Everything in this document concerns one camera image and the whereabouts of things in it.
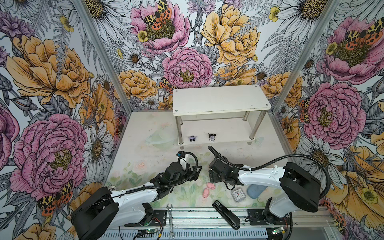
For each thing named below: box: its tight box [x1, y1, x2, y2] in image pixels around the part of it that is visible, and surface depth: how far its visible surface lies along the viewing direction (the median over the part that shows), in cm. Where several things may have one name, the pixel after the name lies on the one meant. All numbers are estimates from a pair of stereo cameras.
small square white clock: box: [231, 188, 246, 202], surface depth 81 cm
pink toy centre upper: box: [206, 182, 216, 190], surface depth 85 cm
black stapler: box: [212, 200, 241, 230], surface depth 73 cm
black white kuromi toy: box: [208, 133, 217, 142], surface depth 96 cm
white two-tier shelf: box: [172, 84, 272, 148], surface depth 98 cm
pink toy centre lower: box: [202, 187, 210, 199], surface depth 83 cm
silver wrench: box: [167, 203, 175, 239], surface depth 74 cm
